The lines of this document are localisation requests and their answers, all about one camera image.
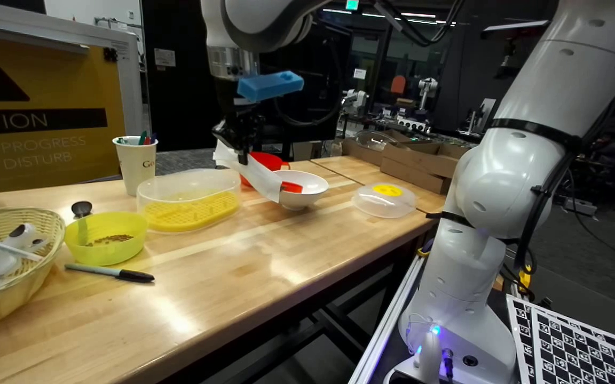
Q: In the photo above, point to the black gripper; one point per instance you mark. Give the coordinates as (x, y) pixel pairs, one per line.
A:
(239, 128)

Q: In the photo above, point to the white napkin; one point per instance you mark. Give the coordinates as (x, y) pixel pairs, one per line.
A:
(262, 181)

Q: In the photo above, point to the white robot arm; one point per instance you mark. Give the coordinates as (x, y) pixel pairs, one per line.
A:
(498, 187)

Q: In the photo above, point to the yellow clear plastic container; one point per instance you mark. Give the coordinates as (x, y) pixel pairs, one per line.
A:
(187, 199)

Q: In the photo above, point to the red plastic bowl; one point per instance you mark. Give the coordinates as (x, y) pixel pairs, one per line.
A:
(266, 160)

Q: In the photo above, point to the white bowl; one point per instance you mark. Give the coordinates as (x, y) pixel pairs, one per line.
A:
(312, 188)

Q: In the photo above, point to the white paper cup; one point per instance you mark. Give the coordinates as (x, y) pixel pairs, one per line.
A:
(137, 160)

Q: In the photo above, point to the clear lid with yellow item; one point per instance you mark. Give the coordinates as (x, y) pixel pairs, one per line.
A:
(385, 202)

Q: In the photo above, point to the small yellow-green bowl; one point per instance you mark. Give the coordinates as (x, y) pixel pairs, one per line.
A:
(105, 237)

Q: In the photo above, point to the black marker pen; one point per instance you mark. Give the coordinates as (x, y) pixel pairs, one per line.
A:
(118, 275)

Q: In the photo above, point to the yellow caution sign board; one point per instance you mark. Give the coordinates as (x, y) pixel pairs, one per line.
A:
(60, 112)

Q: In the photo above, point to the wicker basket with items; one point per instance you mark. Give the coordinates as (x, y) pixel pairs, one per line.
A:
(28, 248)

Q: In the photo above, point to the checkerboard calibration board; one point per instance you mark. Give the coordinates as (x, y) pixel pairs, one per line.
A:
(553, 349)

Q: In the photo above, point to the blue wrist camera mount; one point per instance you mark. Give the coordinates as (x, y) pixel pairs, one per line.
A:
(258, 89)

